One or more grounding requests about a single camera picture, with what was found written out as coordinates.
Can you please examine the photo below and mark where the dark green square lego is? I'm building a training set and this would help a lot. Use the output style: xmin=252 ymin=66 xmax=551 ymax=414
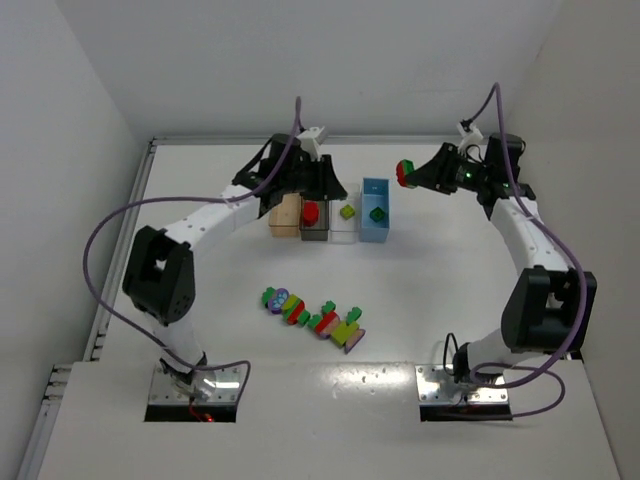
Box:
xmin=369 ymin=207 xmax=386 ymax=223

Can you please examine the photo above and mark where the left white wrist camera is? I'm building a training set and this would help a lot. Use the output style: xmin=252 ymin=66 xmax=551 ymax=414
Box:
xmin=296 ymin=126 xmax=328 ymax=161

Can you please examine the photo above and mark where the clear transparent container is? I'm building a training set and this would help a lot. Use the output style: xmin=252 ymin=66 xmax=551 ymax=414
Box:
xmin=329 ymin=183 xmax=361 ymax=244

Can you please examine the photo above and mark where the orange transparent container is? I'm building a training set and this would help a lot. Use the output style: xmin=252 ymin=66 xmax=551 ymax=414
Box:
xmin=269 ymin=193 xmax=301 ymax=238

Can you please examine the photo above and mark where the dark grey transparent container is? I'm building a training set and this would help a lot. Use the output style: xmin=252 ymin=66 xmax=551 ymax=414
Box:
xmin=299 ymin=199 xmax=330 ymax=242

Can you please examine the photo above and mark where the red flower lego brick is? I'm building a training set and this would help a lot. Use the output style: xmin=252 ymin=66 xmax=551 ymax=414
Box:
xmin=302 ymin=201 xmax=320 ymax=227

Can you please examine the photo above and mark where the purple flower lego stack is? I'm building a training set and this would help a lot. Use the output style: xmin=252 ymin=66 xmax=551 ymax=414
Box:
xmin=261 ymin=287 xmax=289 ymax=314

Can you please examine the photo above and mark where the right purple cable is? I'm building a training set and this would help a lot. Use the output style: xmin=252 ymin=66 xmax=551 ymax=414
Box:
xmin=467 ymin=82 xmax=586 ymax=419

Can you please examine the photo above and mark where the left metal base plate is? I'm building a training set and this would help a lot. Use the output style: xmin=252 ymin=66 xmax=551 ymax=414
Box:
xmin=148 ymin=366 xmax=243 ymax=407

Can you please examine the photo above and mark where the metal base plate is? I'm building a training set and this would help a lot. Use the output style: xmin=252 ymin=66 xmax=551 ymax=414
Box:
xmin=415 ymin=364 xmax=509 ymax=407
xmin=148 ymin=366 xmax=243 ymax=407

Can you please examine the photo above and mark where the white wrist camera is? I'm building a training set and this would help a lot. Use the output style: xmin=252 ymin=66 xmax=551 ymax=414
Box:
xmin=296 ymin=126 xmax=328 ymax=161
xmin=456 ymin=119 xmax=484 ymax=153

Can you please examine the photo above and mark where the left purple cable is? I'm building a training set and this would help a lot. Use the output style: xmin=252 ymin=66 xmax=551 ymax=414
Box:
xmin=82 ymin=95 xmax=304 ymax=401

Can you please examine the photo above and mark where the blue container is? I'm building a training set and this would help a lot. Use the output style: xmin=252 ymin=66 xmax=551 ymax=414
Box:
xmin=360 ymin=177 xmax=390 ymax=243

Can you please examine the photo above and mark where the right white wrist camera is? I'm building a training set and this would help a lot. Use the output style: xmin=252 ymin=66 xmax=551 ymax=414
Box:
xmin=456 ymin=119 xmax=484 ymax=153

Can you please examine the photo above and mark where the aluminium frame rail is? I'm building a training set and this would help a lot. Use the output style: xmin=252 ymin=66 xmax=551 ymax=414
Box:
xmin=14 ymin=132 xmax=571 ymax=480

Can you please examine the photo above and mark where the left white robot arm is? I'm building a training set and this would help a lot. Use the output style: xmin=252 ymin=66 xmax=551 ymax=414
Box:
xmin=122 ymin=127 xmax=347 ymax=384

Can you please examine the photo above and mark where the lime purple lego stack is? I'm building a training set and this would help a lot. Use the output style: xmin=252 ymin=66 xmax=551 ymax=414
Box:
xmin=325 ymin=306 xmax=366 ymax=354

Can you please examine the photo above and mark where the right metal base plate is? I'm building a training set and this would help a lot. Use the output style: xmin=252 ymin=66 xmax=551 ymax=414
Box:
xmin=415 ymin=364 xmax=509 ymax=407

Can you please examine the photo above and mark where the red lime green lego stack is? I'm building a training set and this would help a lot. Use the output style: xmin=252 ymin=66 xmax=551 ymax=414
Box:
xmin=281 ymin=295 xmax=341 ymax=339

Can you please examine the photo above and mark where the lime square lego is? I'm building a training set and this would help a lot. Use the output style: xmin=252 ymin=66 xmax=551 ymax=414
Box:
xmin=339 ymin=204 xmax=356 ymax=220

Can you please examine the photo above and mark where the purple cable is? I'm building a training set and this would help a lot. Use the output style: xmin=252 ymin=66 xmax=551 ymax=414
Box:
xmin=82 ymin=95 xmax=304 ymax=401
xmin=467 ymin=82 xmax=586 ymax=419

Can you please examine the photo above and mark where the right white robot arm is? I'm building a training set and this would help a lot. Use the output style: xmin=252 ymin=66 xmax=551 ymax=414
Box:
xmin=396 ymin=133 xmax=597 ymax=382

